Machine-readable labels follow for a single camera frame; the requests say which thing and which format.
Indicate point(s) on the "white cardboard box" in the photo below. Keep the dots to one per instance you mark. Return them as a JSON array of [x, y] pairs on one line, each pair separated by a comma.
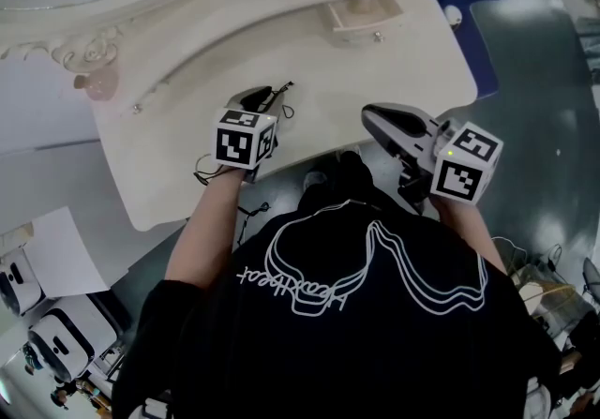
[[65, 253]]

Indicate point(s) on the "crystal drawer knob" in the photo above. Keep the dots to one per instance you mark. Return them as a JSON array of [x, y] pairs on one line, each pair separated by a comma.
[[137, 108]]

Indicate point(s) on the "pink round makeup item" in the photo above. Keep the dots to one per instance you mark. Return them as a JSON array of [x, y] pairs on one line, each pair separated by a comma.
[[100, 83]]

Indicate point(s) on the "person's black printed t-shirt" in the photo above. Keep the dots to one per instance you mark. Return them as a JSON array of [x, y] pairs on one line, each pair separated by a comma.
[[337, 351]]

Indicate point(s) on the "person's grey shoe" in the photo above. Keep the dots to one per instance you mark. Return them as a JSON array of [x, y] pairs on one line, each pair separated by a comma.
[[314, 179]]

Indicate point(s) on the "person's left forearm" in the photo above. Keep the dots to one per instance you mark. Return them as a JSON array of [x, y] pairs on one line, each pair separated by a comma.
[[201, 229]]

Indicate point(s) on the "person's black trousers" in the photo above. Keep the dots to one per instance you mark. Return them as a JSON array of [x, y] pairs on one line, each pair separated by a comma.
[[349, 183]]

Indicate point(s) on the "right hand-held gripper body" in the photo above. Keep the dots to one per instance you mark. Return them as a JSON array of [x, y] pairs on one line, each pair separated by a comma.
[[461, 173]]

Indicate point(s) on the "small white round object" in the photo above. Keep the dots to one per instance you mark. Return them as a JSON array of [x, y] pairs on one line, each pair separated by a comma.
[[453, 14]]

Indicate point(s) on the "white vanity drawer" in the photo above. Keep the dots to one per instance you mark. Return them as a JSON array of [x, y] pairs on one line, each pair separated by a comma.
[[349, 25]]

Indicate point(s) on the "white robot appliance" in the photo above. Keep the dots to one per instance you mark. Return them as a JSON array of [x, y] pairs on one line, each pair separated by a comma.
[[65, 342]]

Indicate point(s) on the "person's right forearm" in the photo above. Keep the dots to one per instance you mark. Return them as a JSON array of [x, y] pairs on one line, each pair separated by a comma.
[[469, 229]]

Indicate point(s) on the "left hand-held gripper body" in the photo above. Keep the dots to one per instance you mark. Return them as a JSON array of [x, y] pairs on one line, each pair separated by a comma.
[[236, 143]]

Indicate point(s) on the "white carved vanity table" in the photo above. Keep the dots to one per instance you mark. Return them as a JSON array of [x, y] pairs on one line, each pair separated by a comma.
[[262, 56]]

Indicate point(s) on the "black office chair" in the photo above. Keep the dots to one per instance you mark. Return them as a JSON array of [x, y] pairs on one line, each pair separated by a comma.
[[591, 279]]

